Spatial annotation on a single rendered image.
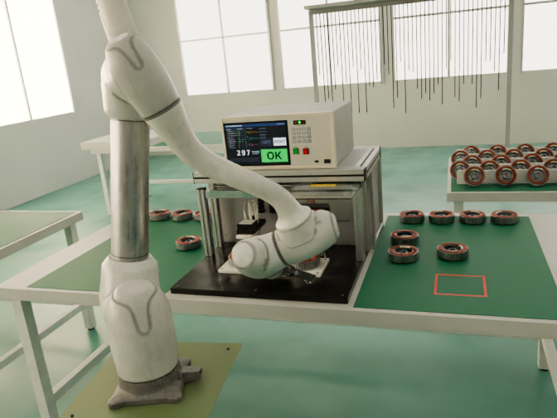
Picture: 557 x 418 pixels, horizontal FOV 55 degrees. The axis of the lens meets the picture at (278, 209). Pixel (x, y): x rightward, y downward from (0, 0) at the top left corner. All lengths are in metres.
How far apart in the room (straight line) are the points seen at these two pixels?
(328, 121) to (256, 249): 0.72
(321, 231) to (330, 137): 0.65
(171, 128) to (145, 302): 0.41
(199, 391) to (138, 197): 0.52
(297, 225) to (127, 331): 0.48
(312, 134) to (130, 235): 0.81
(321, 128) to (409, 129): 6.35
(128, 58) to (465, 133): 7.26
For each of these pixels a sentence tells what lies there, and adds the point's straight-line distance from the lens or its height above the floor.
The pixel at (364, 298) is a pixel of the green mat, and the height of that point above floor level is 0.75.
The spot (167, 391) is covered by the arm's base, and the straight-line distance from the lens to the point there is 1.39.
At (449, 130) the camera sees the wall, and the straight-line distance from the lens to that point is 8.24.
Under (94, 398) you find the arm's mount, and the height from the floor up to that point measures 0.75.
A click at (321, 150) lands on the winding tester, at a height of 1.18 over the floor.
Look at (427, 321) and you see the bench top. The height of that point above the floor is 0.73.
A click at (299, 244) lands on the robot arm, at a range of 1.36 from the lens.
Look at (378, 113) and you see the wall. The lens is 8.27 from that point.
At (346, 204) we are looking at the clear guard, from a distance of 1.72.
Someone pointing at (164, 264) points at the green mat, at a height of 0.75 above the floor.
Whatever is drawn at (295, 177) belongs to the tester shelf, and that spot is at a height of 1.09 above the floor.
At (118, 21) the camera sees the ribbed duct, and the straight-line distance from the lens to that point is 3.04.
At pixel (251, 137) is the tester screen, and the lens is 2.02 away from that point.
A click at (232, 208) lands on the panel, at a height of 0.92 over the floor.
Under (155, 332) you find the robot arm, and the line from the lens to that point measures 1.32.
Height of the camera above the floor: 1.53
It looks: 16 degrees down
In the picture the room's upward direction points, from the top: 5 degrees counter-clockwise
